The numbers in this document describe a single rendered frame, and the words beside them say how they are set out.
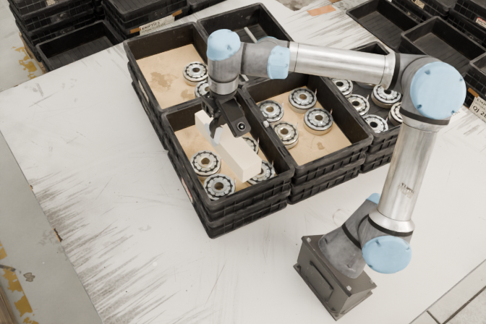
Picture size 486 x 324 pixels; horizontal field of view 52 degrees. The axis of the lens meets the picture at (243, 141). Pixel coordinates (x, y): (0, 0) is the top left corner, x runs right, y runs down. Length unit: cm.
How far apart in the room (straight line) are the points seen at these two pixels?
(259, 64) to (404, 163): 42
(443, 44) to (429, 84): 188
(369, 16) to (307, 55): 201
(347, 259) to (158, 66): 104
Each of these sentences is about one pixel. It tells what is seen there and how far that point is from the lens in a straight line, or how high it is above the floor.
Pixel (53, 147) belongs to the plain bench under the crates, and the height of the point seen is 70.
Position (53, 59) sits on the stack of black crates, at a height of 27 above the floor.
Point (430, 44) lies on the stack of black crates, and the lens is 301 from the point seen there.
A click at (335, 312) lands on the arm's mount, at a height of 71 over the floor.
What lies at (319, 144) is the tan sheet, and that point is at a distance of 176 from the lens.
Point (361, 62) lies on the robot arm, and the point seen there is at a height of 135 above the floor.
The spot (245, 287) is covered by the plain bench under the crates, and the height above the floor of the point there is 70.
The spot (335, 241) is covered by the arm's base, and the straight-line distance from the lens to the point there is 147.
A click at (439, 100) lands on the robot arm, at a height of 141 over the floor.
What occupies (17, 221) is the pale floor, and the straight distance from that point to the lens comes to 270.
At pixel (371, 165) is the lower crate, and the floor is 73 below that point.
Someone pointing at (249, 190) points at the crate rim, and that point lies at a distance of 150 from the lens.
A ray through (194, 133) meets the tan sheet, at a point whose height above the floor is 83.
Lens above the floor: 220
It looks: 52 degrees down
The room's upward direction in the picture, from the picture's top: 3 degrees clockwise
